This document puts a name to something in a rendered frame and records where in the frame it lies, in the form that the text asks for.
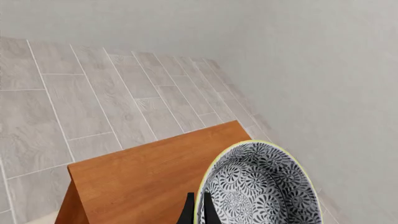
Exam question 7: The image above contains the wooden cabinet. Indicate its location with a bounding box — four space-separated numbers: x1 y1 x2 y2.
54 119 256 224

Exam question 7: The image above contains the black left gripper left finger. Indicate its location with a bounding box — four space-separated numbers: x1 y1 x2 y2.
175 192 195 224

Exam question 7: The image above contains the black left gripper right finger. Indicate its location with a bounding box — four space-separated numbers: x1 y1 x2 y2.
203 192 224 224

